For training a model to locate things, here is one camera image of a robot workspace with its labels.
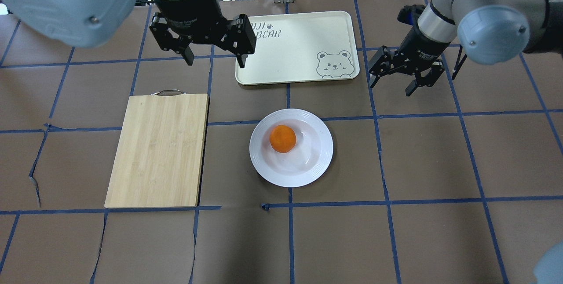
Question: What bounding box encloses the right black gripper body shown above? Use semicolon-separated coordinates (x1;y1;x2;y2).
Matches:
368;24;445;87

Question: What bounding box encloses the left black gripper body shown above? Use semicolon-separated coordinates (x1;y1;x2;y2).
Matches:
149;0;257;55

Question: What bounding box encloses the orange fruit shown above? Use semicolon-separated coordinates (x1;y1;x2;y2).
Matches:
269;124;297;153

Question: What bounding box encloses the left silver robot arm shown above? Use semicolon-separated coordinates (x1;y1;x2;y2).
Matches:
2;0;257;67

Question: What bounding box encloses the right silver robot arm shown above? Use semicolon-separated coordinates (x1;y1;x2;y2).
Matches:
366;0;563;96

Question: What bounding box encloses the cream bear tray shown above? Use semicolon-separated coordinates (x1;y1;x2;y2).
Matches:
235;10;360;86

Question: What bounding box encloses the white ceramic plate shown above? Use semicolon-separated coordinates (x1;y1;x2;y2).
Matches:
249;109;334;188

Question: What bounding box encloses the bamboo cutting board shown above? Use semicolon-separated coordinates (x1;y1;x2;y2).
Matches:
104;92;209;209

